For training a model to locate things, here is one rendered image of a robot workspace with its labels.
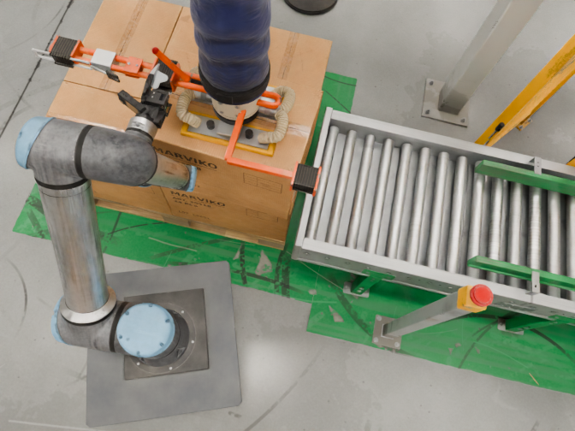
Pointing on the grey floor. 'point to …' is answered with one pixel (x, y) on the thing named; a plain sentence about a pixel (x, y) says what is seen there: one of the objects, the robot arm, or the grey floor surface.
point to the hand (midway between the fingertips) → (157, 73)
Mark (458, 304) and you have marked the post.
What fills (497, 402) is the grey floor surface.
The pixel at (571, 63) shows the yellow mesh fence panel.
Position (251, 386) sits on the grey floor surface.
